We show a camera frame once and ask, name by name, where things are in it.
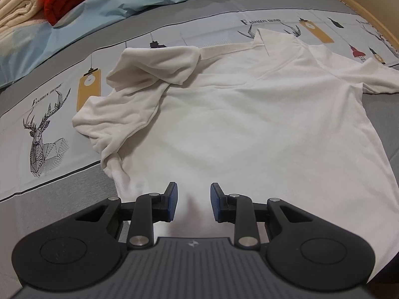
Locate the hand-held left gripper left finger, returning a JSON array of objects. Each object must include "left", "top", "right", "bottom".
[{"left": 74, "top": 181, "right": 179, "bottom": 250}]

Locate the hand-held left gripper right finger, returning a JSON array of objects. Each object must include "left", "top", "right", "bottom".
[{"left": 210, "top": 182, "right": 315, "bottom": 250}]

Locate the white short-sleeved shirt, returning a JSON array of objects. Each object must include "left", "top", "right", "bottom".
[{"left": 72, "top": 28, "right": 399, "bottom": 246}]

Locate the grey printed bed sheet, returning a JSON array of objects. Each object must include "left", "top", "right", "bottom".
[{"left": 0, "top": 0, "right": 399, "bottom": 287}]

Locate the cream folded blanket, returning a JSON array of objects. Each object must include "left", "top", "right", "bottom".
[{"left": 0, "top": 0, "right": 52, "bottom": 38}]

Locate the wooden bed frame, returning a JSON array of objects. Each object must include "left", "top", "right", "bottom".
[{"left": 304, "top": 0, "right": 399, "bottom": 53}]

